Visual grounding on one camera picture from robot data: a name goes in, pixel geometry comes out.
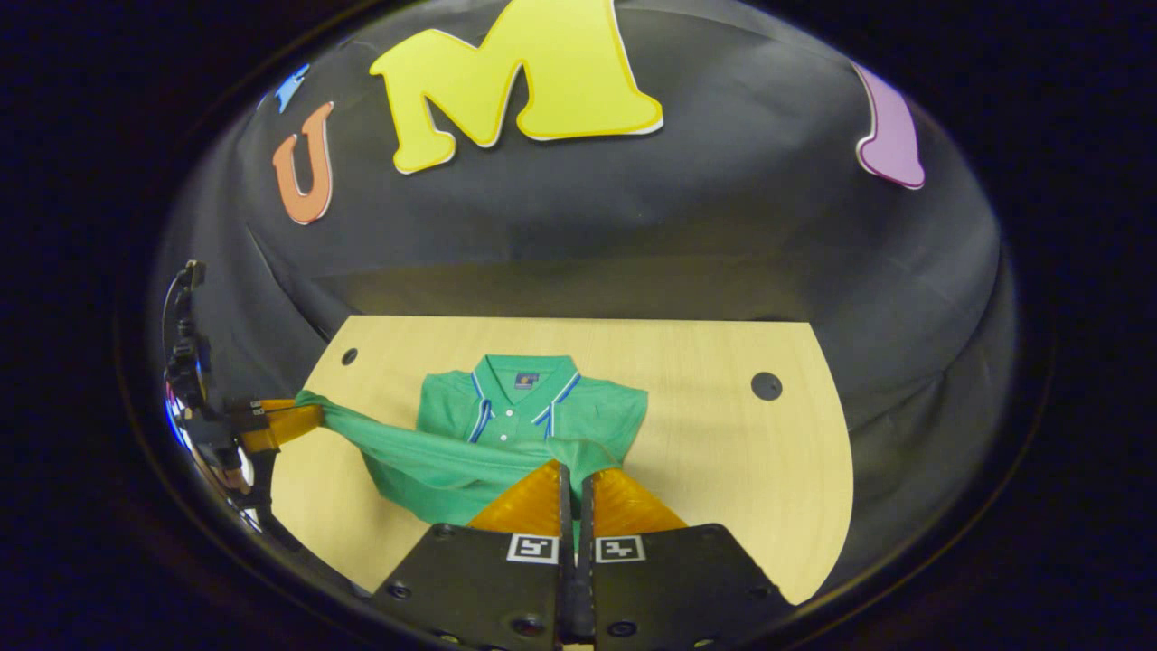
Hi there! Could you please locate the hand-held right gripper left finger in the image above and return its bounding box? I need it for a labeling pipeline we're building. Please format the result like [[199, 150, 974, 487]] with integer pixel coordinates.
[[369, 459, 579, 651]]

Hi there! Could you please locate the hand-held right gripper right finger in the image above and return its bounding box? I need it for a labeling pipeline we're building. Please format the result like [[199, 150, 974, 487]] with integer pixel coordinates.
[[577, 466, 785, 651]]

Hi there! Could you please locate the green T-shirt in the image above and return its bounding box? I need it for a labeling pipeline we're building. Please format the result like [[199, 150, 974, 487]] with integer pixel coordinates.
[[294, 354, 650, 527]]

